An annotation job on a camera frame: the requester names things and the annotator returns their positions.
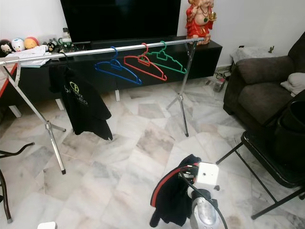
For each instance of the orange round toy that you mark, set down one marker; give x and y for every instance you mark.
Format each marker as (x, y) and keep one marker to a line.
(31, 43)

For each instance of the blue plastic hanger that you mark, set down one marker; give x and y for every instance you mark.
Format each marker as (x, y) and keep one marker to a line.
(116, 65)

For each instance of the grey plush cushion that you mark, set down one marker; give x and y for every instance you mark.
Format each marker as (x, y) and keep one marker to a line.
(294, 83)

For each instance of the green plastic hanger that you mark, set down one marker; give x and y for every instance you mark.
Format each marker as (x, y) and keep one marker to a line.
(164, 56)

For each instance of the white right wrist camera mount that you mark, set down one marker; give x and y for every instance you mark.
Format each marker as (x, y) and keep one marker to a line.
(207, 175)

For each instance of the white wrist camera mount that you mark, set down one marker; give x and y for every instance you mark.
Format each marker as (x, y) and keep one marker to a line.
(207, 175)
(46, 225)

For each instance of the red laughing Buddha statue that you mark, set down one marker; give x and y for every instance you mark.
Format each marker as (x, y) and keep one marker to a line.
(201, 20)

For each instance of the black TV console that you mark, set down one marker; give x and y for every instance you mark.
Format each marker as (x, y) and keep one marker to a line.
(205, 59)

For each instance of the silver clothes rack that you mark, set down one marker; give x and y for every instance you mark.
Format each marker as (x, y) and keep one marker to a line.
(90, 51)

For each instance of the black folding chair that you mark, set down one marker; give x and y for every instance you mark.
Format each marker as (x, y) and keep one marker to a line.
(276, 160)

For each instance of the dark garment with red trim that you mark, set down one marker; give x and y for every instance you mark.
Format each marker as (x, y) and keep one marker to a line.
(171, 195)

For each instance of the red plastic hanger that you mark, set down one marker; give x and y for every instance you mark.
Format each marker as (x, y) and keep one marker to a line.
(144, 60)

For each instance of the white round toy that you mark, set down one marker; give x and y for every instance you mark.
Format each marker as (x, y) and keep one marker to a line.
(18, 44)

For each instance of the white paper stack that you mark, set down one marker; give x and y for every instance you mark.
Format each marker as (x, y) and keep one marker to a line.
(33, 56)

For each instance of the brown fabric sofa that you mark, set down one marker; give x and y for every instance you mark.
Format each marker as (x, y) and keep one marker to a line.
(262, 86)

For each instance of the green and white bottle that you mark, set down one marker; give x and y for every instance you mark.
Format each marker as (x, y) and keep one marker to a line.
(66, 40)

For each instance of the side table with lace cloth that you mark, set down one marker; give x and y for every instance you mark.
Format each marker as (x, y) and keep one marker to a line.
(252, 53)

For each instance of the black t-shirt with yellow logo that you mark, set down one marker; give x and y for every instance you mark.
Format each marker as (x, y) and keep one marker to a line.
(86, 105)

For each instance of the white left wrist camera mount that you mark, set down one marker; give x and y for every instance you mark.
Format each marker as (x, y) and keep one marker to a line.
(46, 225)

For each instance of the black television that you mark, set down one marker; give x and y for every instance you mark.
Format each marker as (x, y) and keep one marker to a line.
(119, 19)

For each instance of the marble pattern folding table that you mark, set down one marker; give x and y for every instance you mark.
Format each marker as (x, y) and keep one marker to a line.
(4, 78)

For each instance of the floor power strip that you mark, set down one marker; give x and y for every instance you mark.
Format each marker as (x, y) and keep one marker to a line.
(219, 83)

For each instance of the black mouse plush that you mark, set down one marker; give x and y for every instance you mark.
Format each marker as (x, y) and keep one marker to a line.
(5, 47)

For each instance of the small dark figurine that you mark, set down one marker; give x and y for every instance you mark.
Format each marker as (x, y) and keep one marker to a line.
(271, 48)

